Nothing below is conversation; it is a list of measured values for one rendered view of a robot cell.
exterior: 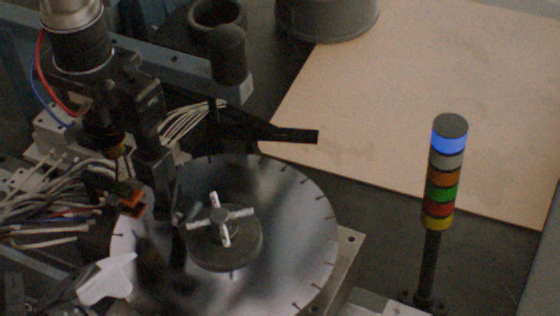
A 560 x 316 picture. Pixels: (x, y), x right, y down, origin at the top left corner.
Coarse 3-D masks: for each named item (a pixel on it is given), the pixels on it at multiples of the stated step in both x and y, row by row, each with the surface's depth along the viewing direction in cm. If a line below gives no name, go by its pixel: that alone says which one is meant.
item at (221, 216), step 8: (216, 200) 112; (216, 208) 111; (224, 208) 110; (248, 208) 111; (216, 216) 110; (224, 216) 109; (232, 216) 110; (240, 216) 110; (192, 224) 109; (200, 224) 110; (208, 224) 110; (216, 224) 109; (224, 224) 109; (216, 232) 111; (224, 232) 108; (224, 240) 107
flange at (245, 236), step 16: (208, 208) 116; (240, 208) 116; (240, 224) 114; (256, 224) 114; (192, 240) 112; (208, 240) 112; (240, 240) 112; (256, 240) 112; (192, 256) 111; (208, 256) 110; (224, 256) 110; (240, 256) 110
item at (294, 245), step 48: (144, 192) 120; (192, 192) 120; (240, 192) 119; (288, 192) 119; (144, 240) 114; (288, 240) 113; (336, 240) 112; (144, 288) 109; (192, 288) 108; (240, 288) 108; (288, 288) 107
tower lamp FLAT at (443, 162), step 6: (432, 150) 100; (432, 156) 100; (438, 156) 99; (444, 156) 98; (450, 156) 98; (456, 156) 99; (462, 156) 100; (432, 162) 101; (438, 162) 100; (444, 162) 99; (450, 162) 99; (456, 162) 99; (462, 162) 101; (438, 168) 101; (444, 168) 100; (450, 168) 100; (456, 168) 100
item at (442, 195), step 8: (432, 184) 103; (456, 184) 103; (424, 192) 107; (432, 192) 104; (440, 192) 104; (448, 192) 104; (456, 192) 105; (432, 200) 105; (440, 200) 105; (448, 200) 105
